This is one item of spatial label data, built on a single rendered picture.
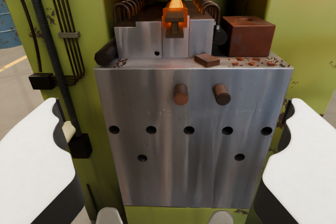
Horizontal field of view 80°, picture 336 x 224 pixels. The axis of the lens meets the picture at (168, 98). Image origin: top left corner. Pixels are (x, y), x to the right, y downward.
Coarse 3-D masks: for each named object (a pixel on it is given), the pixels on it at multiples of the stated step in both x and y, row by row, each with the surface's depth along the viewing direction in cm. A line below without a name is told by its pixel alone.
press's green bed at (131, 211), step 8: (128, 208) 62; (136, 208) 62; (144, 208) 62; (152, 208) 62; (160, 208) 61; (168, 208) 61; (176, 208) 61; (184, 208) 61; (192, 208) 61; (200, 208) 61; (208, 208) 61; (216, 208) 60; (224, 208) 60; (232, 208) 60; (240, 208) 60; (128, 216) 64; (136, 216) 64; (144, 216) 64; (152, 216) 64; (160, 216) 64; (168, 216) 63; (176, 216) 63; (184, 216) 63; (192, 216) 63; (200, 216) 63; (208, 216) 62; (240, 216) 62
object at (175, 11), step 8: (176, 0) 58; (168, 8) 37; (176, 8) 37; (184, 8) 37; (168, 16) 30; (176, 16) 30; (184, 16) 38; (168, 24) 37; (176, 24) 30; (184, 24) 39; (168, 32) 32; (176, 32) 31
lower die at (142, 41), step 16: (144, 16) 45; (160, 16) 45; (192, 16) 42; (208, 16) 42; (128, 32) 41; (144, 32) 41; (160, 32) 41; (192, 32) 41; (208, 32) 40; (128, 48) 43; (144, 48) 43; (160, 48) 43; (176, 48) 42; (192, 48) 42; (208, 48) 42
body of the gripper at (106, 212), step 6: (102, 210) 6; (108, 210) 6; (114, 210) 6; (216, 210) 6; (222, 210) 6; (102, 216) 5; (108, 216) 5; (114, 216) 5; (216, 216) 5; (222, 216) 5; (228, 216) 5; (96, 222) 5; (102, 222) 5; (108, 222) 5; (114, 222) 5; (120, 222) 5; (210, 222) 5; (216, 222) 5; (222, 222) 5; (228, 222) 5
